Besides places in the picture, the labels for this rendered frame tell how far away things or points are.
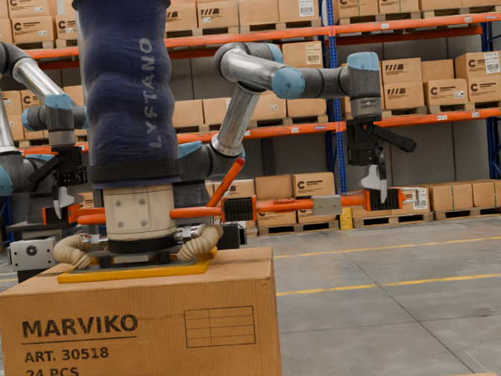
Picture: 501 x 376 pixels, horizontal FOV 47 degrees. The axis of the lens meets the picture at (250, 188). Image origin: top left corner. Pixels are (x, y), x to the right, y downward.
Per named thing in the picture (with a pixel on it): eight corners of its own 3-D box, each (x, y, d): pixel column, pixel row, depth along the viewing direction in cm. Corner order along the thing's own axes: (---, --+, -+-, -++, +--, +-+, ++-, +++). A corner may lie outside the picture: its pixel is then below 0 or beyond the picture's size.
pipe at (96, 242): (58, 267, 133) (56, 242, 133) (93, 249, 158) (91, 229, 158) (204, 257, 132) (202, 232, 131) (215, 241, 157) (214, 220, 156)
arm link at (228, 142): (191, 161, 212) (235, 33, 176) (227, 158, 219) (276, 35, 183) (203, 184, 205) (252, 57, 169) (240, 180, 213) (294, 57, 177)
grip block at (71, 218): (43, 224, 168) (41, 208, 168) (54, 221, 177) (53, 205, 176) (71, 223, 168) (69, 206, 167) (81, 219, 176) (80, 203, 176)
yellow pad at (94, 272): (57, 284, 132) (54, 262, 131) (72, 275, 142) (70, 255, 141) (204, 274, 130) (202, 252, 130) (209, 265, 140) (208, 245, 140)
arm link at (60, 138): (43, 133, 167) (54, 133, 175) (45, 148, 167) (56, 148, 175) (68, 130, 167) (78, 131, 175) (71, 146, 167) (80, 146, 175)
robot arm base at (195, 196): (171, 208, 210) (169, 181, 209) (213, 204, 210) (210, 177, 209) (166, 212, 194) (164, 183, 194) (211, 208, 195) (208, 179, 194)
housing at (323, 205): (313, 216, 139) (312, 198, 139) (312, 213, 146) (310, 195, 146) (342, 214, 139) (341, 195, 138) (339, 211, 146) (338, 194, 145)
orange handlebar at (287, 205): (32, 232, 143) (30, 218, 143) (74, 218, 173) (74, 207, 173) (408, 205, 138) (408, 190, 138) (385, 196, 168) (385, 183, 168)
